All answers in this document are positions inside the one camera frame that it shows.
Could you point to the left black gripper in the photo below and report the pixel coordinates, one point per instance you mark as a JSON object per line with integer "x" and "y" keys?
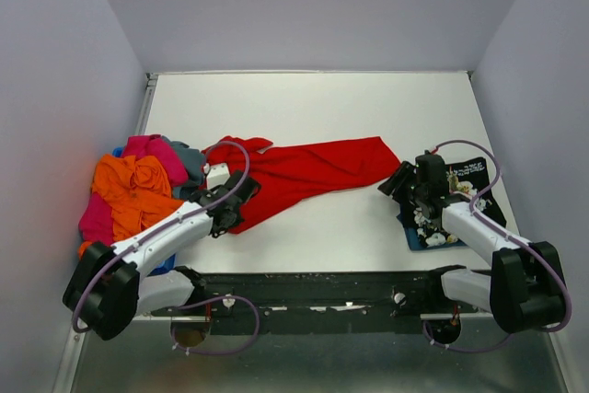
{"x": 238, "y": 222}

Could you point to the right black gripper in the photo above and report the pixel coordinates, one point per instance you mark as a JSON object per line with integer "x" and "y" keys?
{"x": 406, "y": 171}

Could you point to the red t shirt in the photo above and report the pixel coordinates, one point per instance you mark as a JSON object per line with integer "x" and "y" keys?
{"x": 291, "y": 174}

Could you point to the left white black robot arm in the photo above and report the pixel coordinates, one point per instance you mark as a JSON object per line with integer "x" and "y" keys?
{"x": 111, "y": 285}

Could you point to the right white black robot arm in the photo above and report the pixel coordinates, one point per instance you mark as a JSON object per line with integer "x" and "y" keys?
{"x": 524, "y": 288}

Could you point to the black floral folded t shirt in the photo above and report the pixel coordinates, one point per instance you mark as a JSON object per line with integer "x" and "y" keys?
{"x": 470, "y": 177}

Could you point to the grey blue t shirt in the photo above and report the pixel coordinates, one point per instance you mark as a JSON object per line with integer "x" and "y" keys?
{"x": 193, "y": 160}

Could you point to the pink t shirt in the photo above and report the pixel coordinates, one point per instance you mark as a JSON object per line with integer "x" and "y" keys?
{"x": 156, "y": 153}

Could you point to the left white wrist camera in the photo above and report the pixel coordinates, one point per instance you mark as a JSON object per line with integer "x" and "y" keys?
{"x": 215, "y": 175}

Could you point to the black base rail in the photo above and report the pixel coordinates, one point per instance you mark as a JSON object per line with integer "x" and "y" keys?
{"x": 314, "y": 303}

